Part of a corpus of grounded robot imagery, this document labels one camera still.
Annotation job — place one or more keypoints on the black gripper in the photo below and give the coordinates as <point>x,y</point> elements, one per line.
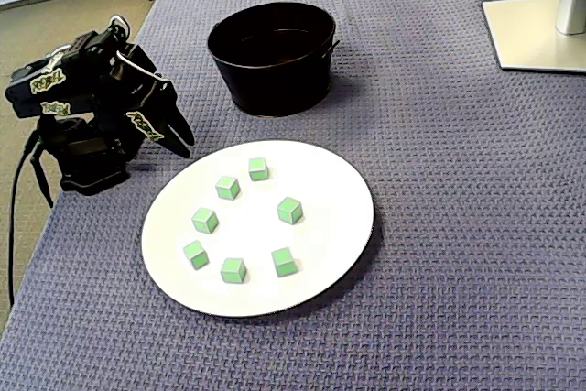
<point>161,109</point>

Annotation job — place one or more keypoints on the small green cube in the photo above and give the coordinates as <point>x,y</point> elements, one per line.
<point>290,211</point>
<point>285,263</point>
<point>205,220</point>
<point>233,271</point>
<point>227,188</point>
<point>196,255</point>
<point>258,170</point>

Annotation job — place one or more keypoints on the black robot arm with stickers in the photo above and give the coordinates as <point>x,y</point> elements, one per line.
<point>82,153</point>

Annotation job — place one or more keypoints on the black metal bucket container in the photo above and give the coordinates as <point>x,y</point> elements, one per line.
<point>274,89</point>

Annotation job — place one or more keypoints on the white round plate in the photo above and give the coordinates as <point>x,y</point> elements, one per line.
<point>320,226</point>

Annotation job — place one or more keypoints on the blue woven table cloth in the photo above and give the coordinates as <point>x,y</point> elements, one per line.
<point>458,226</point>

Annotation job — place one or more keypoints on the white monitor stand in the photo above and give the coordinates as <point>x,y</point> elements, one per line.
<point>526,34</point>

